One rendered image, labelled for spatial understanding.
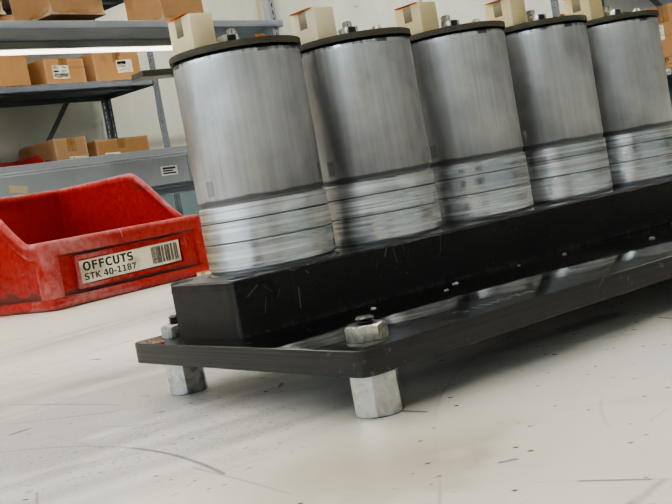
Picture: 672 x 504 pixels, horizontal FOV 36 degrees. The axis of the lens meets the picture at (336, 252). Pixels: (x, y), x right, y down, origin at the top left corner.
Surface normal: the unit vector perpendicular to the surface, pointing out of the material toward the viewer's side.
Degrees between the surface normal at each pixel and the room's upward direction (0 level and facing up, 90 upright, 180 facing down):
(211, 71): 90
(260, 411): 0
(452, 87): 90
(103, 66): 90
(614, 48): 90
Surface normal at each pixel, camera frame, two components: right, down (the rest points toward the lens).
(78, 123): 0.73, -0.09
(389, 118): 0.41, -0.01
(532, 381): -0.18, -0.98
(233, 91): -0.09, 0.08
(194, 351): -0.78, 0.18
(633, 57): 0.17, 0.04
